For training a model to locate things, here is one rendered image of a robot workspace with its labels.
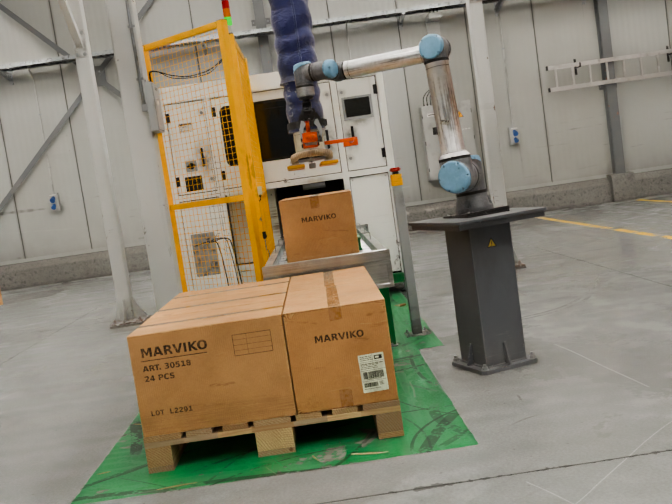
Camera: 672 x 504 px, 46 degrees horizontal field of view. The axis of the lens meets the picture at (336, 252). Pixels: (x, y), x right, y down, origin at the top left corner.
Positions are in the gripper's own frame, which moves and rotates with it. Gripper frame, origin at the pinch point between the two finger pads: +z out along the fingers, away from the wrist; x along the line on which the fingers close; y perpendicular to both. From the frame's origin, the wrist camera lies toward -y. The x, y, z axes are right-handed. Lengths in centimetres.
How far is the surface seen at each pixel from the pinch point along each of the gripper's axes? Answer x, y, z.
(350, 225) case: -15, 29, 49
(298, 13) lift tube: -3, 49, -71
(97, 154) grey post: 187, 304, -26
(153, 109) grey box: 93, 89, -34
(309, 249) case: 9, 29, 59
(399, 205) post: -48, 78, 44
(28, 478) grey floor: 134, -87, 126
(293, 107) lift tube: 8, 52, -20
